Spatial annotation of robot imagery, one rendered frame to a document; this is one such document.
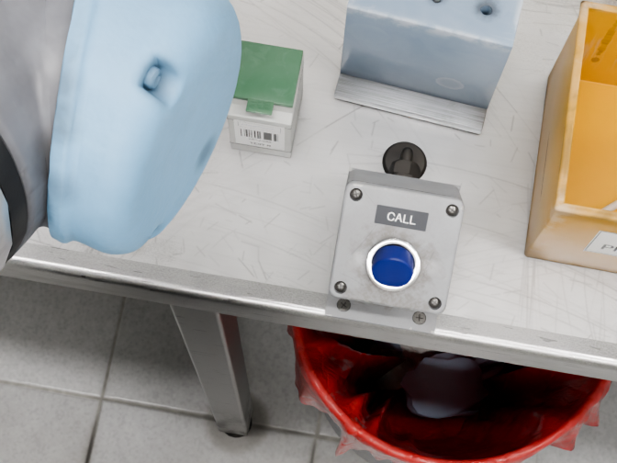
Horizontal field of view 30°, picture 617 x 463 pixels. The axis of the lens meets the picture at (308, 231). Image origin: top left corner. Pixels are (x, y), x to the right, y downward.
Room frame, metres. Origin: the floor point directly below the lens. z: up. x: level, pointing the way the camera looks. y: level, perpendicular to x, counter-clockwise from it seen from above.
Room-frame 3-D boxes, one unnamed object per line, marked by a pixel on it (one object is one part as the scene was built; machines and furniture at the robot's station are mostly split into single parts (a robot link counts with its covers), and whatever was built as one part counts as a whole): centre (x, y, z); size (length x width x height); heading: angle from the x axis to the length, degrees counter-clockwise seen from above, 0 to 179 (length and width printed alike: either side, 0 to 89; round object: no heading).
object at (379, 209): (0.23, -0.05, 0.92); 0.13 x 0.07 x 0.08; 174
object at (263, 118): (0.30, 0.03, 0.91); 0.05 x 0.04 x 0.07; 174
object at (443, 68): (0.34, -0.07, 0.92); 0.10 x 0.07 x 0.10; 79
